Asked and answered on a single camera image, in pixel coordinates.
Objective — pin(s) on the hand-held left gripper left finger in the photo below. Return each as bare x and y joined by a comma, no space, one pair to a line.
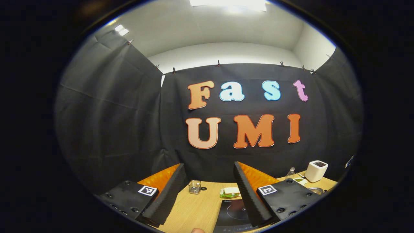
168,197

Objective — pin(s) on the sandwich with lettuce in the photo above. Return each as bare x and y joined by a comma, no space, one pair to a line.
230,191

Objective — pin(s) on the black backdrop cloth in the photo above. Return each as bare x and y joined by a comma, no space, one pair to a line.
113,129

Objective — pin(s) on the white toaster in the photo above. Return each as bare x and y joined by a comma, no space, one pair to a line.
316,172

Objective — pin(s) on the clear plastic water bottle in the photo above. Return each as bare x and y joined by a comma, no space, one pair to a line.
290,174

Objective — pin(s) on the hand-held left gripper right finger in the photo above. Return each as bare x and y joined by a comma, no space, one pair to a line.
250,197

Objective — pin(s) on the black induction cooktop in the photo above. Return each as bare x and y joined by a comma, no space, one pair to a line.
231,213

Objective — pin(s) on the large ceiling light panel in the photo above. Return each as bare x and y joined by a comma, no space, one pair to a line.
226,4

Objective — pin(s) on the white divided dish of beans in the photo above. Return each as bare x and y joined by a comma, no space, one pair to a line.
300,181

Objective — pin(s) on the small ceiling light panel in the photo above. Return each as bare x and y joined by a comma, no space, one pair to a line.
122,30

